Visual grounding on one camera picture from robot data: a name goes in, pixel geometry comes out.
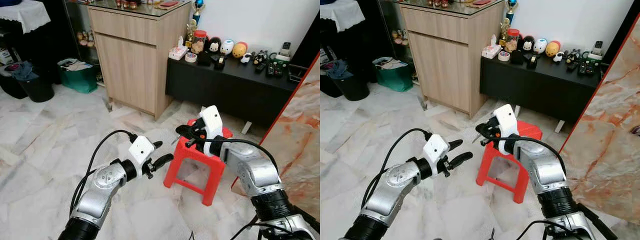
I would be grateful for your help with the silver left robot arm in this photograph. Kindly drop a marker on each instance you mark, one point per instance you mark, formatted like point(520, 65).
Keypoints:
point(395, 185)
point(100, 187)

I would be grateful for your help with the red plastic stool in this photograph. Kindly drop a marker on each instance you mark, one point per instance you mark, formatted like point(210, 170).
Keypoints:
point(505, 172)
point(192, 160)

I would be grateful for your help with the red lidded jar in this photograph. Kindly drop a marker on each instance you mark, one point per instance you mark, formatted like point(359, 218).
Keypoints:
point(512, 42)
point(199, 44)

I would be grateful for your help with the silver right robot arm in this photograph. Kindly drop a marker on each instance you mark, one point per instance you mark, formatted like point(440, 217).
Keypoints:
point(255, 172)
point(547, 172)

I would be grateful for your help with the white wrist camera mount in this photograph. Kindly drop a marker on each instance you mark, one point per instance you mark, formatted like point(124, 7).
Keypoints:
point(436, 147)
point(506, 118)
point(141, 148)
point(211, 120)

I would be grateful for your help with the marble panel with red edge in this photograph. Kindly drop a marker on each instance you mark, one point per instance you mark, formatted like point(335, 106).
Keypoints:
point(605, 145)
point(295, 135)

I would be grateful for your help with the blue trophy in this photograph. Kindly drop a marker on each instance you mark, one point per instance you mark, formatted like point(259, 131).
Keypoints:
point(199, 7)
point(511, 7)

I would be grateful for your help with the black bin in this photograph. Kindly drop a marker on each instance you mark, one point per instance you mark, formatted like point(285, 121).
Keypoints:
point(352, 87)
point(35, 90)

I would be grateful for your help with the black box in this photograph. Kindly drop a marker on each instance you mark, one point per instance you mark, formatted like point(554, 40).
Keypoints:
point(517, 57)
point(205, 59)

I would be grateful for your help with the black white toy figure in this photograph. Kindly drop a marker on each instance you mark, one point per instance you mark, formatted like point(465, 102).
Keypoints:
point(259, 58)
point(573, 56)

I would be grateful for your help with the light wooden cabinet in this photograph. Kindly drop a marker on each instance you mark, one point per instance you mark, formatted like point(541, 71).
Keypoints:
point(445, 60)
point(132, 60)

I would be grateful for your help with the white tissue box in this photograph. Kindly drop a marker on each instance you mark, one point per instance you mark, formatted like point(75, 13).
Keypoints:
point(176, 52)
point(491, 51)

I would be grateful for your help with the black remote control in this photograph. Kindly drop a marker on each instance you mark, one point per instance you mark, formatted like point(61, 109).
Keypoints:
point(590, 70)
point(278, 71)
point(270, 69)
point(583, 68)

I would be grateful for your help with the gold trophy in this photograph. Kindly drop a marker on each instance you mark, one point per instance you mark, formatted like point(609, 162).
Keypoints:
point(505, 27)
point(191, 30)

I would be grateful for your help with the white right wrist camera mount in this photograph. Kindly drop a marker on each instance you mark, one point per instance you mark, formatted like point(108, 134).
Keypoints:
point(211, 120)
point(506, 118)

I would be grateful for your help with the green bag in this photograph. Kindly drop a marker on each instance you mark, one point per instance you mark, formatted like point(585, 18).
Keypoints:
point(395, 79)
point(80, 80)

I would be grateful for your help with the yellow egg figure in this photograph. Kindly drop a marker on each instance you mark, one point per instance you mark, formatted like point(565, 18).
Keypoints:
point(552, 49)
point(240, 50)

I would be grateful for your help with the black low cabinet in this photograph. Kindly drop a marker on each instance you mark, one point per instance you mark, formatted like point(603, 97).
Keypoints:
point(535, 85)
point(225, 90)

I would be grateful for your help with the small panda figure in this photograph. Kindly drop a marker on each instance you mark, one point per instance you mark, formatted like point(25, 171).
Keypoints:
point(245, 58)
point(558, 57)

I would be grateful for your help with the black egg figure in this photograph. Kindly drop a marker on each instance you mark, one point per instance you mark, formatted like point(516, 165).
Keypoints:
point(527, 44)
point(214, 46)

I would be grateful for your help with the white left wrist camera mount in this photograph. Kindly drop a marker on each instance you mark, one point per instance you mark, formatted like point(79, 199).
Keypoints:
point(436, 147)
point(141, 148)

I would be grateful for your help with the white egg figure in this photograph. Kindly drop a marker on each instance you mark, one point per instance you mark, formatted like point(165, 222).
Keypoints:
point(540, 46)
point(227, 47)

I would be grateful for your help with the white tape roll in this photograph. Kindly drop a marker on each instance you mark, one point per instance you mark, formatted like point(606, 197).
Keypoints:
point(190, 57)
point(504, 55)

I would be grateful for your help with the black tape dispenser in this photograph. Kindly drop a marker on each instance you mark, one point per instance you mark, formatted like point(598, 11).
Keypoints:
point(533, 61)
point(220, 62)

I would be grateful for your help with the white lace cloth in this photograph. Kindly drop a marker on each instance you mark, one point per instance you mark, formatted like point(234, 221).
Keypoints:
point(345, 12)
point(22, 14)

